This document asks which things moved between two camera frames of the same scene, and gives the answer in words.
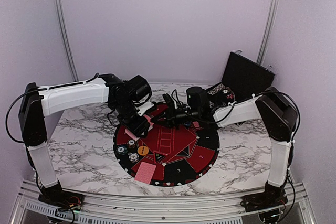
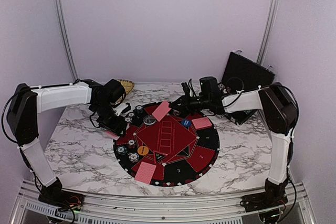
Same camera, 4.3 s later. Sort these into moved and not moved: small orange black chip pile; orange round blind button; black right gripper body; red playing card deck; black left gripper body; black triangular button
Moved: black left gripper body; red playing card deck; black right gripper body
Not moved: orange round blind button; small orange black chip pile; black triangular button
